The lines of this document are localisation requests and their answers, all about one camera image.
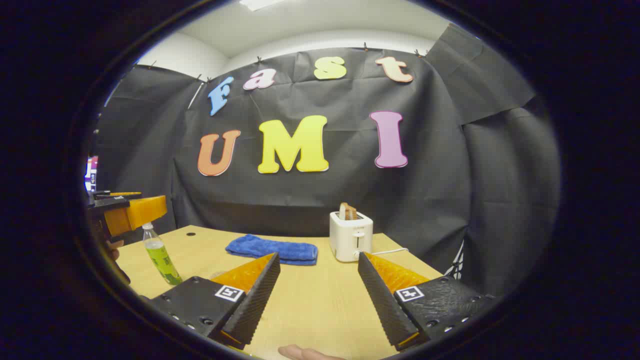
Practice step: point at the thin white rod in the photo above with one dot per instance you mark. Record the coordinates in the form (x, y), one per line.
(196, 95)

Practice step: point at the toasted bread slice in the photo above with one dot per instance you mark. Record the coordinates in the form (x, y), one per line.
(347, 211)

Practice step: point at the computer monitor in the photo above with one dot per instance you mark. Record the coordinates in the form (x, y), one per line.
(92, 174)

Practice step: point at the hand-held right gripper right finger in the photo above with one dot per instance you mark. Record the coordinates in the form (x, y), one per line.
(382, 305)

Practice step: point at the ceiling light panel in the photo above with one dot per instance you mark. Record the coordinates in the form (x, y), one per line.
(260, 4)

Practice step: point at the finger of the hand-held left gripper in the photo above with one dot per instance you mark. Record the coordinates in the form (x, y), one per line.
(137, 215)
(117, 195)

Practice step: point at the green label water bottle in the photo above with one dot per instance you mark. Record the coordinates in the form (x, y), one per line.
(161, 257)

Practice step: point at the black backdrop cloth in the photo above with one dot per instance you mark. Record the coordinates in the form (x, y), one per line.
(425, 165)

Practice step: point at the blue folded towel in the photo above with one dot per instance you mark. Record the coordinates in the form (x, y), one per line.
(272, 249)

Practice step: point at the white toaster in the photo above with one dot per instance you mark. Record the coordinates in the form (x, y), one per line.
(350, 237)

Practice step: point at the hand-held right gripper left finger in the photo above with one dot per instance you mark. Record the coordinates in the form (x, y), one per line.
(257, 300)

